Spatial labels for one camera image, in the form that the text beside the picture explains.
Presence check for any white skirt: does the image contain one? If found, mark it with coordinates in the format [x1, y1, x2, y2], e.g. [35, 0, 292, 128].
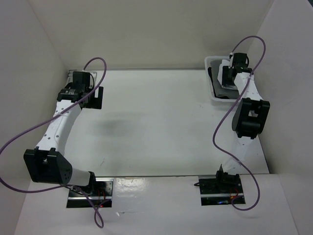
[217, 62, 223, 87]

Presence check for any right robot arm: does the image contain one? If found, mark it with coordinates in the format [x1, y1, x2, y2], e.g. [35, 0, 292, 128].
[210, 53, 270, 193]

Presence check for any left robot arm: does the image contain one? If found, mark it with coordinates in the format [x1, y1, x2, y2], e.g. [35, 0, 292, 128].
[23, 70, 103, 196]

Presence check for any black skirt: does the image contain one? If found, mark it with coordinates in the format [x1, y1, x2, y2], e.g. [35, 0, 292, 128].
[207, 67, 228, 99]

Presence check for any grey skirt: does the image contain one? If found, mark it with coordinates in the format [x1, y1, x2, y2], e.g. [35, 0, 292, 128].
[210, 60, 239, 100]

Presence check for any white plastic basket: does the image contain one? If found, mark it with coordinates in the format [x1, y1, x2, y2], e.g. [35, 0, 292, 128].
[204, 56, 235, 103]

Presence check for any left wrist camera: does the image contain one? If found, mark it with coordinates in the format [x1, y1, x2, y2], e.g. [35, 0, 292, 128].
[89, 71, 97, 88]

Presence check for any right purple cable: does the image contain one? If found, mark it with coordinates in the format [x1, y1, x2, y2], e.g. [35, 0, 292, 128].
[212, 36, 267, 212]

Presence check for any purple cable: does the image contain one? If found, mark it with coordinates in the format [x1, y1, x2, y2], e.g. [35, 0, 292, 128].
[212, 36, 267, 212]
[0, 57, 108, 229]

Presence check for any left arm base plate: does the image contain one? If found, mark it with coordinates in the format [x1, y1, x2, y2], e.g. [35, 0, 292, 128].
[66, 177, 114, 209]

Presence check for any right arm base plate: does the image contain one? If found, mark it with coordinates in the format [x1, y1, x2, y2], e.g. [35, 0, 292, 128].
[194, 176, 246, 206]

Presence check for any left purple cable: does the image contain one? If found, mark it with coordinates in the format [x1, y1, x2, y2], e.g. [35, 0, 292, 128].
[0, 57, 108, 229]

